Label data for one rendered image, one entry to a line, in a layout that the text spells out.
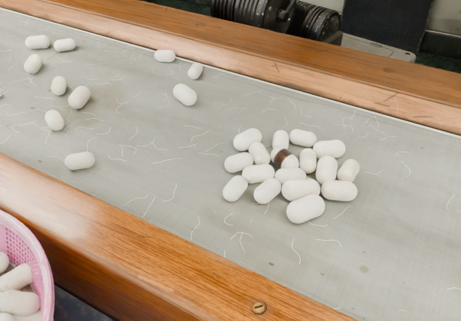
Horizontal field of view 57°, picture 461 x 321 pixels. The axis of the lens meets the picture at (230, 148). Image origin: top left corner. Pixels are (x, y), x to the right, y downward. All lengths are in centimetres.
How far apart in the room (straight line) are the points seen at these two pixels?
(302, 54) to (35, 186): 40
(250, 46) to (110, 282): 41
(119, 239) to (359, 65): 41
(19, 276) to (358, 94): 43
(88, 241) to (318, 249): 20
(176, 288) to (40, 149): 26
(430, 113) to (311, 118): 14
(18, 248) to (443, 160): 44
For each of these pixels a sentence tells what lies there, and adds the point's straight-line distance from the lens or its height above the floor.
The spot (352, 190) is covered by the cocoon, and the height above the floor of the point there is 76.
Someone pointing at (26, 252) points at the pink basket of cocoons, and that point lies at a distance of 40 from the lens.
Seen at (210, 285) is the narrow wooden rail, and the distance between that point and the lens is 33.
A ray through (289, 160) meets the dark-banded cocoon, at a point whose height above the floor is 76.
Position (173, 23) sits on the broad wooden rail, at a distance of 73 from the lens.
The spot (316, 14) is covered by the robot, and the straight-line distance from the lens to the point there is 110.
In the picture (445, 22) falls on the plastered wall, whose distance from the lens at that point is 253.
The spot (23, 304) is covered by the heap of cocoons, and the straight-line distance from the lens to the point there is 39.
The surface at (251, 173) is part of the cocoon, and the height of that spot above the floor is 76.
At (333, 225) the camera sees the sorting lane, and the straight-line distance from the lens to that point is 41.
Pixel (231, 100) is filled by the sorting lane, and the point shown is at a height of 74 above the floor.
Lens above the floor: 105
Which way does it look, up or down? 39 degrees down
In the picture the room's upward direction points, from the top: straight up
